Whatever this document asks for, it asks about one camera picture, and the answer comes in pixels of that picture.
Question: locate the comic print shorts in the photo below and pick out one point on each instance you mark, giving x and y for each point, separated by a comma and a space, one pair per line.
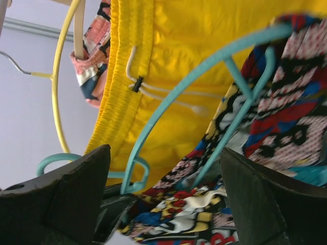
282, 129

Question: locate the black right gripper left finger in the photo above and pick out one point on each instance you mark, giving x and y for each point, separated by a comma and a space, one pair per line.
59, 207

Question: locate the teal plastic hanger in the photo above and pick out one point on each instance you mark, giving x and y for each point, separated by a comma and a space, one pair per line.
137, 170

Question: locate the pink patterned shorts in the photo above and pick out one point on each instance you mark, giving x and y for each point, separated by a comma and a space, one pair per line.
91, 70

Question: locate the yellow shorts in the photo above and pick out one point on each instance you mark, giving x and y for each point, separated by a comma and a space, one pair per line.
149, 47

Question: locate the beige wooden hanger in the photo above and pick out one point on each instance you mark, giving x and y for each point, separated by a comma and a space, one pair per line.
76, 11

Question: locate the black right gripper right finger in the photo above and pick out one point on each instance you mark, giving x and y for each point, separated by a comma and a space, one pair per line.
269, 207

